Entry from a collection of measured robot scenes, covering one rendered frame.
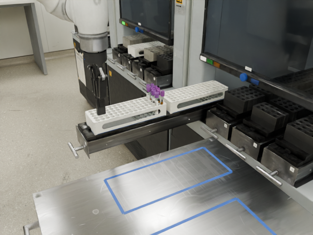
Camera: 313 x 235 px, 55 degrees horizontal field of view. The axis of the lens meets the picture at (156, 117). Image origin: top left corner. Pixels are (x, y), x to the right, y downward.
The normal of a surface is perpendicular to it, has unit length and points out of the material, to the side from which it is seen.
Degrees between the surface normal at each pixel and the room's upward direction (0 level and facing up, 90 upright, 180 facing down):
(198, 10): 90
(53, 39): 90
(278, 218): 0
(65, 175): 0
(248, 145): 90
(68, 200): 0
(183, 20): 90
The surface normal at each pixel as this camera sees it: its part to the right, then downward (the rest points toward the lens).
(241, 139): -0.87, 0.25
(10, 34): 0.50, 0.42
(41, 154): 0.00, -0.87
